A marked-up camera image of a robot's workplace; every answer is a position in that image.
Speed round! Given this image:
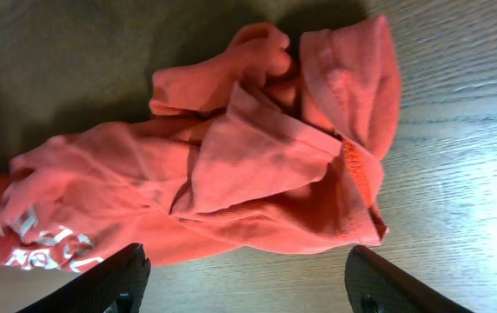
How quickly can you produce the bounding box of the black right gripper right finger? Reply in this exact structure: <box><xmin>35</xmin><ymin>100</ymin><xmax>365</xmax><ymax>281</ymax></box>
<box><xmin>344</xmin><ymin>245</ymin><xmax>472</xmax><ymax>313</ymax></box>

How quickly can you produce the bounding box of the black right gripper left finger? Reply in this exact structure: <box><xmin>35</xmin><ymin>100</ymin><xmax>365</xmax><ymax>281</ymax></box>
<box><xmin>18</xmin><ymin>243</ymin><xmax>151</xmax><ymax>313</ymax></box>

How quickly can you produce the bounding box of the red t-shirt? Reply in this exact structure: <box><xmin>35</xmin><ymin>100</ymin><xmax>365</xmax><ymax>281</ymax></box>
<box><xmin>0</xmin><ymin>16</ymin><xmax>401</xmax><ymax>273</ymax></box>

